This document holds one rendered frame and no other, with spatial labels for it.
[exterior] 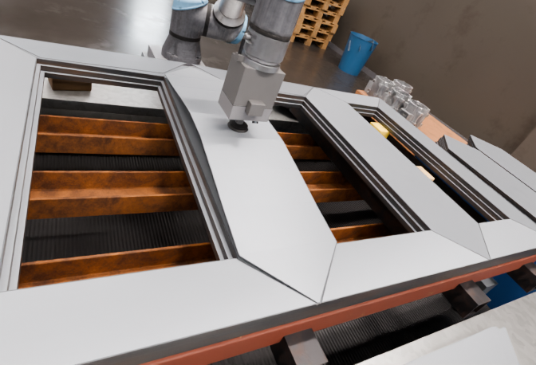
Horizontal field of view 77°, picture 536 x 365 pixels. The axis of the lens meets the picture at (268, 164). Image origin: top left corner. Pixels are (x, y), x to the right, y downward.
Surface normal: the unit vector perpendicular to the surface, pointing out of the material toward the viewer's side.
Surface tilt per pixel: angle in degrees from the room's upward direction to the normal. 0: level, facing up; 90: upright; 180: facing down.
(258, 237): 7
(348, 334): 0
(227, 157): 8
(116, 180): 90
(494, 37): 90
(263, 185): 9
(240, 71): 90
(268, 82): 90
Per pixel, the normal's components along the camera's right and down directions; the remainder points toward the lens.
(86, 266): 0.39, 0.63
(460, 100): -0.84, 0.01
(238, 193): 0.39, -0.67
